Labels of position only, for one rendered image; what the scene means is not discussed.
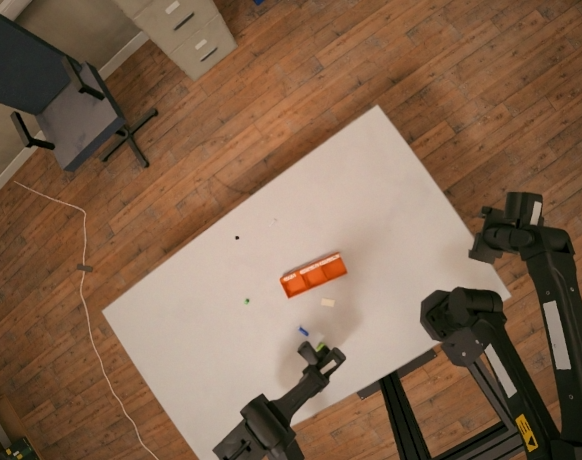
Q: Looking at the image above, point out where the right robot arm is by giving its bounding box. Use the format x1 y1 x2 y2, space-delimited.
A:
425 192 582 460

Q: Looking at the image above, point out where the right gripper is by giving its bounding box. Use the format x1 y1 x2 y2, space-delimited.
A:
468 206 510 264

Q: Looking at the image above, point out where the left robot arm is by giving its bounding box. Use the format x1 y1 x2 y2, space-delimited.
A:
212 341 347 460

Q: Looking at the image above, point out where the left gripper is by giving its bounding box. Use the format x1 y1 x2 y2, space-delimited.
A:
316 345 331 354

